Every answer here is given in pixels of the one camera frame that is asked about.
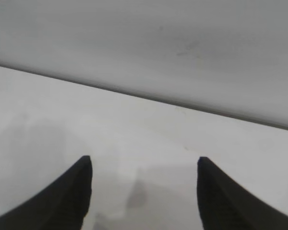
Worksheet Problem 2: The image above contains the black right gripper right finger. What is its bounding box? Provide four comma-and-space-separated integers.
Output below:
197, 156, 288, 230

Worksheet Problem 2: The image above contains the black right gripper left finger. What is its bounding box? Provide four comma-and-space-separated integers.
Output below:
0, 155, 93, 230

